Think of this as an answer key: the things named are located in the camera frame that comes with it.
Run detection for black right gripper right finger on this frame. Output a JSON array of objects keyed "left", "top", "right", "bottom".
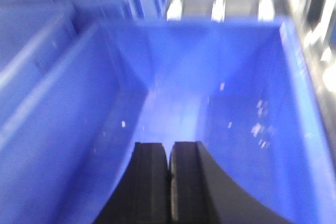
[{"left": 170, "top": 141, "right": 290, "bottom": 223}]

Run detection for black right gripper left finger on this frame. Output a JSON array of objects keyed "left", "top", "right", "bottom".
[{"left": 94, "top": 142, "right": 169, "bottom": 223}]

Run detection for front right blue bin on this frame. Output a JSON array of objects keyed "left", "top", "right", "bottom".
[{"left": 1, "top": 18, "right": 335, "bottom": 223}]

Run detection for blue bin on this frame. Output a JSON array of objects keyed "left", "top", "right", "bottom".
[
  {"left": 1, "top": 0, "right": 166, "bottom": 121},
  {"left": 1, "top": 18, "right": 335, "bottom": 223}
]

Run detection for front left blue bin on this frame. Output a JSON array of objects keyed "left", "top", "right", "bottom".
[{"left": 1, "top": 0, "right": 166, "bottom": 121}]

